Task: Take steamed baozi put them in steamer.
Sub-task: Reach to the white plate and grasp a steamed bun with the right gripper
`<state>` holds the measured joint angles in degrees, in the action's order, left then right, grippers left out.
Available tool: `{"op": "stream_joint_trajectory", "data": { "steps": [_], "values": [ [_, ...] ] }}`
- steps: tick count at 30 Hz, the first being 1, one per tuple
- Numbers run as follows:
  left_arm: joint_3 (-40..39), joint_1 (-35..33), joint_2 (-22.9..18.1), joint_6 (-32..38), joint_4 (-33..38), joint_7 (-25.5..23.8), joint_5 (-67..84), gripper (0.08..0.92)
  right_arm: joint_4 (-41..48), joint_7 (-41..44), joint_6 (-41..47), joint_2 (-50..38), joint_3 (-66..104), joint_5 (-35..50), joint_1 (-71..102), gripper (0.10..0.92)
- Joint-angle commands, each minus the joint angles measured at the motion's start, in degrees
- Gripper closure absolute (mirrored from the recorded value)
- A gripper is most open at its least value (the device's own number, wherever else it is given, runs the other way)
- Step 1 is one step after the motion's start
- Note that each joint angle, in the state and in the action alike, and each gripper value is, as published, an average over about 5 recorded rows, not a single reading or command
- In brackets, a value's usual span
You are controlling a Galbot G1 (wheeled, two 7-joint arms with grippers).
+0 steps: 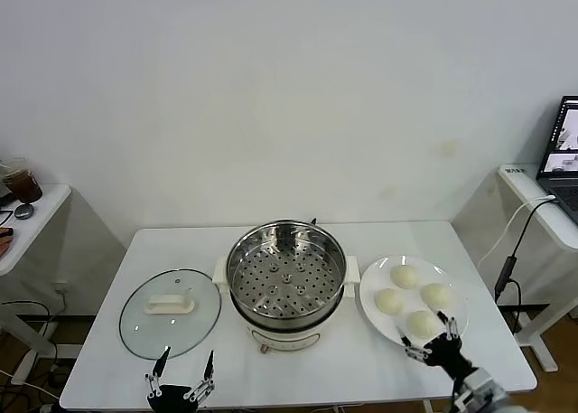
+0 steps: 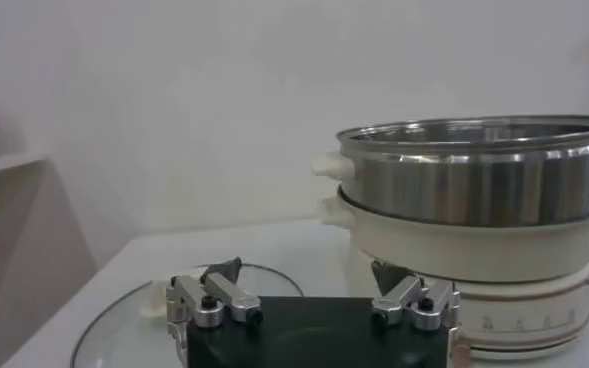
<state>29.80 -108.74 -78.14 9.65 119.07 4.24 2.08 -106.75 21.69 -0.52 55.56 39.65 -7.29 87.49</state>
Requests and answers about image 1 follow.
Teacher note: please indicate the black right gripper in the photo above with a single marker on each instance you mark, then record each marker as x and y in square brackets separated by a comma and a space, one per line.
[444, 352]

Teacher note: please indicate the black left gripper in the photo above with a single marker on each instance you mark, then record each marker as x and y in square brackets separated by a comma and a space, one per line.
[174, 399]

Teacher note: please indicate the white steamed baozi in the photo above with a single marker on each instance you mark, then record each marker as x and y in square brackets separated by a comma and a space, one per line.
[420, 325]
[404, 276]
[435, 294]
[389, 301]

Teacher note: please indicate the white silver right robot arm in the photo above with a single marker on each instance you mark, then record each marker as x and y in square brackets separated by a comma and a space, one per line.
[483, 392]

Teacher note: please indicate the perforated steel steamer basket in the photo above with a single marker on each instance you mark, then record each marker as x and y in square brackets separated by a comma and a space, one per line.
[289, 246]

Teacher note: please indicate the person's hand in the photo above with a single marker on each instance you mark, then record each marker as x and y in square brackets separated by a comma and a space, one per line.
[4, 241]

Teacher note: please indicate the white round plate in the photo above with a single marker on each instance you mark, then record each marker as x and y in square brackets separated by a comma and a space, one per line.
[375, 277]

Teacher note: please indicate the cream electric cooker pot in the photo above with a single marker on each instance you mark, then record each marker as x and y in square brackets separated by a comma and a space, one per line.
[353, 273]

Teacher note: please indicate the white side desk with laptop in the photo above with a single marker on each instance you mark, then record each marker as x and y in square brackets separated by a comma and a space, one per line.
[528, 191]

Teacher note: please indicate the white side desk with cup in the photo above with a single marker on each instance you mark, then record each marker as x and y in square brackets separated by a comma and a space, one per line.
[45, 214]

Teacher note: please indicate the dark open laptop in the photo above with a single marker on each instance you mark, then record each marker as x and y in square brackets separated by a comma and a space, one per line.
[564, 169]

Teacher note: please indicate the small round grey disc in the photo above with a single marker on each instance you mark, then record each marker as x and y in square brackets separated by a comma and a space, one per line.
[23, 210]

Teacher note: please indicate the plastic iced coffee cup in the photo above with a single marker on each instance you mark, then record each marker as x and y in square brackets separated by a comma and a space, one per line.
[22, 184]

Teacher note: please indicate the white wall socket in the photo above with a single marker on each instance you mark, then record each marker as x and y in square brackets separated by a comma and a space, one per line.
[60, 289]

